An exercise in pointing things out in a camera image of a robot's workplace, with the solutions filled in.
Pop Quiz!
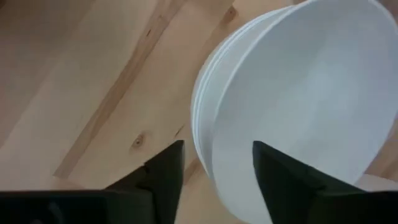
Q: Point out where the white bowl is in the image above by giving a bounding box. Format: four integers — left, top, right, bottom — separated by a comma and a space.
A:
196, 2, 299, 187
211, 0, 398, 224
190, 4, 290, 175

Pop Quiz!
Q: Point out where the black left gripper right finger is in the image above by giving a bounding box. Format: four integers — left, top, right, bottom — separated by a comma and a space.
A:
252, 140, 368, 224

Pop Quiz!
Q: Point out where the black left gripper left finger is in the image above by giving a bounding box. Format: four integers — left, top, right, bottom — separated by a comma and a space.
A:
105, 139, 187, 224

